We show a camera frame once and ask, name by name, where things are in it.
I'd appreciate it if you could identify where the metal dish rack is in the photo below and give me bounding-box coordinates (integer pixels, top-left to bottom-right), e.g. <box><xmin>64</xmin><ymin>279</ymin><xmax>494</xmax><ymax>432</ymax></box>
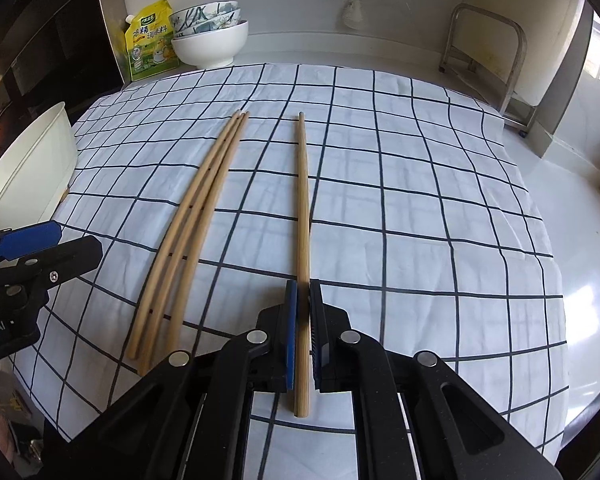
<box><xmin>439</xmin><ymin>2</ymin><xmax>536</xmax><ymax>132</ymax></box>

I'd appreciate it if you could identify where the blue patterned bowl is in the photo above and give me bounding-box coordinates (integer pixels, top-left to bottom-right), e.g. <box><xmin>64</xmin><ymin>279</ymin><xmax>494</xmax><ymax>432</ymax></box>
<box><xmin>169</xmin><ymin>0</ymin><xmax>240</xmax><ymax>30</ymax></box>
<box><xmin>174</xmin><ymin>9</ymin><xmax>242</xmax><ymax>38</ymax></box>

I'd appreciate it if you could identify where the white ceramic bowl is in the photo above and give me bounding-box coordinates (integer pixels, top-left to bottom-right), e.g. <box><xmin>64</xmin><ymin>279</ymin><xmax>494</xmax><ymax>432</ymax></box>
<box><xmin>171</xmin><ymin>20</ymin><xmax>249</xmax><ymax>70</ymax></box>

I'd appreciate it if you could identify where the white black-checked cloth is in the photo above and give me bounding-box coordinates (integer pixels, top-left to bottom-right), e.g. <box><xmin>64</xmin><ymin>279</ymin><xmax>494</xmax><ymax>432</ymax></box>
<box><xmin>15</xmin><ymin>64</ymin><xmax>567</xmax><ymax>479</ymax></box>

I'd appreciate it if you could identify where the yellow seasoning pouch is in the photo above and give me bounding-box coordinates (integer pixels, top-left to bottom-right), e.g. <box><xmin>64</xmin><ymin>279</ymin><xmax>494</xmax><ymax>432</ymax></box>
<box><xmin>124</xmin><ymin>0</ymin><xmax>180</xmax><ymax>81</ymax></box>

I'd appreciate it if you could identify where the large white round basin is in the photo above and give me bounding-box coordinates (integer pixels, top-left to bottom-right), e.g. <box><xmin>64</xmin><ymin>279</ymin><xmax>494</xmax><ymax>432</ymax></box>
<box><xmin>0</xmin><ymin>102</ymin><xmax>78</xmax><ymax>230</ymax></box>

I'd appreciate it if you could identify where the wooden chopstick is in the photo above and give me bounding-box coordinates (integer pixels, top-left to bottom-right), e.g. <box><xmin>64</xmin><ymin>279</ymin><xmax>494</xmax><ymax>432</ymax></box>
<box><xmin>294</xmin><ymin>112</ymin><xmax>311</xmax><ymax>418</ymax></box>
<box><xmin>128</xmin><ymin>112</ymin><xmax>249</xmax><ymax>376</ymax></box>
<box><xmin>164</xmin><ymin>112</ymin><xmax>249</xmax><ymax>353</ymax></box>
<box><xmin>126</xmin><ymin>110</ymin><xmax>242</xmax><ymax>360</ymax></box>

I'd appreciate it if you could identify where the white hanging brush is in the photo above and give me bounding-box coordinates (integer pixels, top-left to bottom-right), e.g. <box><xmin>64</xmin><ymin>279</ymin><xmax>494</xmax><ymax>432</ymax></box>
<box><xmin>341</xmin><ymin>0</ymin><xmax>364</xmax><ymax>30</ymax></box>

